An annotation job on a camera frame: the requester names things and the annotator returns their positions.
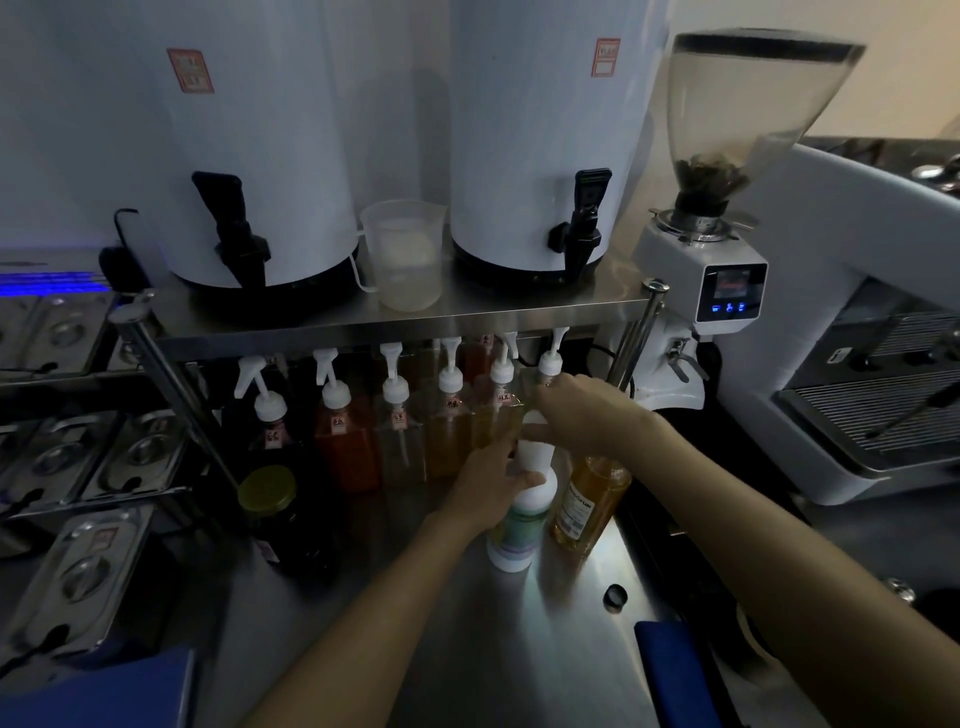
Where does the white plastic pump bottle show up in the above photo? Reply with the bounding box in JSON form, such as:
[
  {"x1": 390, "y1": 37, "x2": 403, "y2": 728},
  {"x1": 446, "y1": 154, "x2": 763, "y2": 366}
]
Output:
[{"x1": 486, "y1": 423, "x2": 561, "y2": 575}]

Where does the person's left forearm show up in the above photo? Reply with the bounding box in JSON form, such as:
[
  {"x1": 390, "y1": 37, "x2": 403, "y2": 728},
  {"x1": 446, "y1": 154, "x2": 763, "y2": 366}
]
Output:
[{"x1": 243, "y1": 510, "x2": 489, "y2": 728}]

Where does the blue cloth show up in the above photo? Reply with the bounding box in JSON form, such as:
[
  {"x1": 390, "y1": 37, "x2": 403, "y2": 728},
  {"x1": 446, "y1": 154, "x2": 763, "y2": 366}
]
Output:
[{"x1": 633, "y1": 618, "x2": 725, "y2": 728}]

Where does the white insulated drink dispenser barrel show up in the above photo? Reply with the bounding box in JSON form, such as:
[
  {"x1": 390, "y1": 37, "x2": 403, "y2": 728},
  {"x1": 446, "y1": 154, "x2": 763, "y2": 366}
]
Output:
[
  {"x1": 146, "y1": 0, "x2": 363, "y2": 295},
  {"x1": 447, "y1": 0, "x2": 676, "y2": 291}
]

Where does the clear plastic measuring jug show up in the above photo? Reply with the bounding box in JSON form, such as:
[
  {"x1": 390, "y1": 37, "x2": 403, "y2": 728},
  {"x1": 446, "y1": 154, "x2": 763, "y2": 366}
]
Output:
[{"x1": 358, "y1": 198, "x2": 445, "y2": 312}]

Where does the stainless steel shelf rack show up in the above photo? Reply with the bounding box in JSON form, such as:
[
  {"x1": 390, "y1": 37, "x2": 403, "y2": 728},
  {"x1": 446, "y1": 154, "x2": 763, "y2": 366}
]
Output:
[{"x1": 108, "y1": 258, "x2": 670, "y2": 489}]

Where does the black power adapter with cable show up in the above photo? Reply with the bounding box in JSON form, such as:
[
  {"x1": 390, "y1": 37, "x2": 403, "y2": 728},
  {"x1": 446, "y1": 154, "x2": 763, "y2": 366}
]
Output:
[{"x1": 97, "y1": 208, "x2": 151, "y2": 295}]

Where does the amber syrup bottle with label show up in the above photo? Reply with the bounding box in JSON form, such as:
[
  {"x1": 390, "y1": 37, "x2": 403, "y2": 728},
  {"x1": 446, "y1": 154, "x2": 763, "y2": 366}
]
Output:
[{"x1": 551, "y1": 450, "x2": 633, "y2": 561}]

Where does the group of steel lidded pans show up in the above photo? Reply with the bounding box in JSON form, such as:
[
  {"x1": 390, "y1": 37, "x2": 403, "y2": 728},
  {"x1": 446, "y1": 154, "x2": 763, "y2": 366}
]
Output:
[{"x1": 0, "y1": 292, "x2": 192, "y2": 676}]

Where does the white coffee grinder with hopper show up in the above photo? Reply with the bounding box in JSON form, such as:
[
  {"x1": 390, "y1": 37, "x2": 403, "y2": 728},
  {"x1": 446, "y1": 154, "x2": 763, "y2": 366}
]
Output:
[{"x1": 603, "y1": 28, "x2": 868, "y2": 411}]

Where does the person's right hand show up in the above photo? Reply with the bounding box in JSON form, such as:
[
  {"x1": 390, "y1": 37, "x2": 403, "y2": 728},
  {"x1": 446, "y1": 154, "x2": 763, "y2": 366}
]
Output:
[{"x1": 522, "y1": 373, "x2": 674, "y2": 471}]

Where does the person's left hand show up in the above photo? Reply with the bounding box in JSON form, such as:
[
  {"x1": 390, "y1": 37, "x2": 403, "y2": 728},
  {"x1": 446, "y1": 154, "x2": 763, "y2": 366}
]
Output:
[{"x1": 441, "y1": 441, "x2": 547, "y2": 540}]

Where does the white espresso machine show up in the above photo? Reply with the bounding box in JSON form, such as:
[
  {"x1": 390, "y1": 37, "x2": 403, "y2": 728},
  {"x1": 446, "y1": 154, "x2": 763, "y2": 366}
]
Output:
[{"x1": 712, "y1": 135, "x2": 960, "y2": 508}]

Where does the black rubber mat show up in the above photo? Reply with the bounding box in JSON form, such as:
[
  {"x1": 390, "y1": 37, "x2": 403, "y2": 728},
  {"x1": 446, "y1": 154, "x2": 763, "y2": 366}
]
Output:
[{"x1": 615, "y1": 390, "x2": 819, "y2": 728}]

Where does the dark jar with yellow lid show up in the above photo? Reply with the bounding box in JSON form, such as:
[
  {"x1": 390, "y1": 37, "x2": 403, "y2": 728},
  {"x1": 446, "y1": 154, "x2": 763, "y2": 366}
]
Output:
[{"x1": 236, "y1": 465, "x2": 339, "y2": 583}]

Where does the row of syrup pump bottles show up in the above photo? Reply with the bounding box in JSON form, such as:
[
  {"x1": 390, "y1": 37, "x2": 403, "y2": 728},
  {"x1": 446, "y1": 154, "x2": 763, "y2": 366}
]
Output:
[{"x1": 225, "y1": 326, "x2": 579, "y2": 496}]

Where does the person's right forearm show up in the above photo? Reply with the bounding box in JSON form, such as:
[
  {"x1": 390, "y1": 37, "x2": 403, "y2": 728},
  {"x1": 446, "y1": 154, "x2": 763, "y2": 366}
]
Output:
[{"x1": 633, "y1": 420, "x2": 960, "y2": 728}]

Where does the blue plastic box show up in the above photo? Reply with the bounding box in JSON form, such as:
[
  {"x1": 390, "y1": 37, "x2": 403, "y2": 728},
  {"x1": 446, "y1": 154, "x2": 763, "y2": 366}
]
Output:
[{"x1": 0, "y1": 648, "x2": 198, "y2": 728}]

